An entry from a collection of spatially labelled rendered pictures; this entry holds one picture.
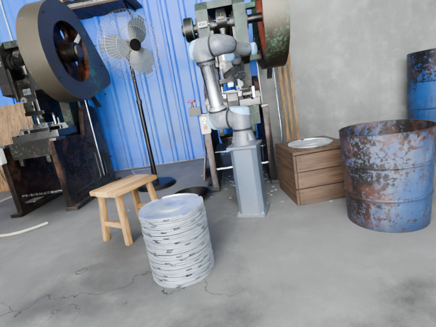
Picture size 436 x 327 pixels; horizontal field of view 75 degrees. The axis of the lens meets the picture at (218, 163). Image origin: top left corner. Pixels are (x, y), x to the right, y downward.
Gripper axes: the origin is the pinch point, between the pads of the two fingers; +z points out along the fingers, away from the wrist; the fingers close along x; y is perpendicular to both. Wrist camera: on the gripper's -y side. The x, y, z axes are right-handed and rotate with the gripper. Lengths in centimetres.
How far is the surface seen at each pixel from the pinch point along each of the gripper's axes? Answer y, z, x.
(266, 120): 19.2, 23.1, -15.5
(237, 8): 10, -49, 37
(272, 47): 29.8, -24.6, 6.9
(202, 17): -18, -47, 38
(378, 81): 180, 71, 115
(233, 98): -3.3, 9.9, 5.0
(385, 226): 55, 26, -125
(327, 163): 46, 26, -73
